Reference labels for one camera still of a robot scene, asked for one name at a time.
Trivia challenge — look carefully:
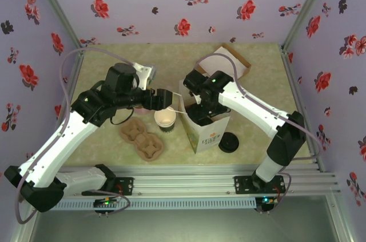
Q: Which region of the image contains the white paper takeout bag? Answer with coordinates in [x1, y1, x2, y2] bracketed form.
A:
[170, 78, 232, 154]

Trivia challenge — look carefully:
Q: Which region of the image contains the brown pulp cup carrier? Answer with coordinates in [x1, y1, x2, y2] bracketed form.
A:
[119, 118, 165, 162]

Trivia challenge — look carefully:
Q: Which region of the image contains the green paper coffee cup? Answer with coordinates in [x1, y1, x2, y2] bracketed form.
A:
[154, 109, 177, 134]

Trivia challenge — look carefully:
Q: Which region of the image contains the pink straw holder cup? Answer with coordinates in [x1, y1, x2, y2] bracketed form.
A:
[134, 106, 152, 116]

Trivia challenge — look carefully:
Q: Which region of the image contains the white napkin stack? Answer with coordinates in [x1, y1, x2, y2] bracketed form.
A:
[200, 47, 247, 78]

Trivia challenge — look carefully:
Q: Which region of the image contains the brown cardboard napkin box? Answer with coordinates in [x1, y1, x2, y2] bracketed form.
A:
[197, 43, 252, 80]

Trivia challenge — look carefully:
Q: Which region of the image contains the black cup lid stack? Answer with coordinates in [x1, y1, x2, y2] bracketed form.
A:
[218, 132, 240, 153]

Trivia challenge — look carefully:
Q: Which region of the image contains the controller board with green light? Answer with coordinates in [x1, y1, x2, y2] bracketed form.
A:
[93, 197, 121, 214]
[255, 195, 280, 213]

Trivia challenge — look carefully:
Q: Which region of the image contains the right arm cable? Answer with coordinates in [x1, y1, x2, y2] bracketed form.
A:
[193, 53, 323, 211]

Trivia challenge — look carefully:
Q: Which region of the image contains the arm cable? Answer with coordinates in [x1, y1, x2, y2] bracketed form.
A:
[193, 53, 323, 211]
[15, 47, 135, 225]

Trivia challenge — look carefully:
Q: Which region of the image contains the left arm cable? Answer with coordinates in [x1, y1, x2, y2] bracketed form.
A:
[15, 47, 135, 225]

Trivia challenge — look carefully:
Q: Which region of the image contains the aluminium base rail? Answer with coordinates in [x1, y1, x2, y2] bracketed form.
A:
[57, 164, 340, 197]

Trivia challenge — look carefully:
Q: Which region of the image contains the aluminium corner post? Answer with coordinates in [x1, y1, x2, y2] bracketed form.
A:
[281, 0, 336, 54]
[27, 0, 86, 54]

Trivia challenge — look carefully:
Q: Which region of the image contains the grey slotted cable duct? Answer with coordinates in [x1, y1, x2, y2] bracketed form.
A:
[54, 198, 257, 211]

